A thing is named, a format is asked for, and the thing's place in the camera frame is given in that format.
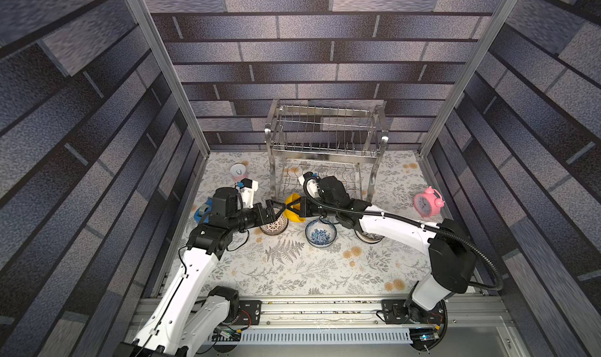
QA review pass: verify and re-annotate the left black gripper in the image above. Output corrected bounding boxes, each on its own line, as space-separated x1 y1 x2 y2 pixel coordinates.
228 200 287 233

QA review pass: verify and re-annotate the brown patterned bowl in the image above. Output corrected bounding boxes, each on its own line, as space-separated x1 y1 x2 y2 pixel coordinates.
260 215 289 236

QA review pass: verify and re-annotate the yellow bowl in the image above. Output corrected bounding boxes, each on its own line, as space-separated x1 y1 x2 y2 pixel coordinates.
283 193 305 222

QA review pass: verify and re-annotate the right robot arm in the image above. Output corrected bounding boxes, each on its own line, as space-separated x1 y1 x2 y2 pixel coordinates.
285 172 476 311

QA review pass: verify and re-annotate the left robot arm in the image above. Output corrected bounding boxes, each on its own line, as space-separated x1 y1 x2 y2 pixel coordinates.
113 187 285 356

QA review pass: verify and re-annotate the stainless steel dish rack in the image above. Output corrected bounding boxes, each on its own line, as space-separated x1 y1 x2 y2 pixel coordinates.
264 99 390 201

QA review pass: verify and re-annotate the blue white patterned bowl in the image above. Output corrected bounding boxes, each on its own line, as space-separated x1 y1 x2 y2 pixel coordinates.
305 219 337 248

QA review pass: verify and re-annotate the pink white cup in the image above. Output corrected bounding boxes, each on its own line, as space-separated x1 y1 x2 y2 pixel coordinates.
230 163 248 182

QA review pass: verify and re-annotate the floral tablecloth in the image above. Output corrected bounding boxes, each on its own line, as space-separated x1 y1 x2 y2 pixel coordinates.
180 151 430 296

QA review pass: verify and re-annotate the blue tape dispenser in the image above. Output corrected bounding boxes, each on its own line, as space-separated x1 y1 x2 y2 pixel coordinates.
194 197 212 223

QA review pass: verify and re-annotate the dark floral bowl stack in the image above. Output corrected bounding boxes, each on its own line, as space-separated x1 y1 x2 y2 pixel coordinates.
355 230 383 244

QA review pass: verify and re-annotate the pink alarm clock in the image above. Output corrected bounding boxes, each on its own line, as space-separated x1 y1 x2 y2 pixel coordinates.
413 186 445 217

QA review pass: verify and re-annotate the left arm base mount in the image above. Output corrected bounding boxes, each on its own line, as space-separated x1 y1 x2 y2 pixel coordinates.
225 300 262 327

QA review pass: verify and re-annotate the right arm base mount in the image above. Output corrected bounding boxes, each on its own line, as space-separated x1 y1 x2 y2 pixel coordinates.
380 299 447 326

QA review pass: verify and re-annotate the right black corrugated cable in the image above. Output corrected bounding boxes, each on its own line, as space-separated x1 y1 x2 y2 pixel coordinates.
302 176 504 292

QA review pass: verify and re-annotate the aluminium front rail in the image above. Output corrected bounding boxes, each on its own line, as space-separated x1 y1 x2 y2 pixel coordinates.
131 294 517 332

